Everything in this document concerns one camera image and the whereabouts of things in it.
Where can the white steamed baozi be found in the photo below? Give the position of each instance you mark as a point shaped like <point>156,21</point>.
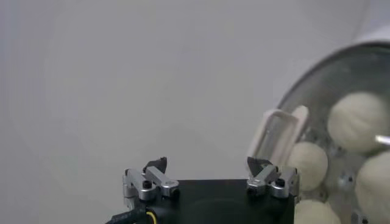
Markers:
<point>356,121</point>
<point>376,185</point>
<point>307,161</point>
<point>317,214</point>

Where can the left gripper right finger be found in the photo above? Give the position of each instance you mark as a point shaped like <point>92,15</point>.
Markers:
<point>265,178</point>

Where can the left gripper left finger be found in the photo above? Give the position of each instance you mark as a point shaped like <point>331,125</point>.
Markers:
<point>161,181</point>

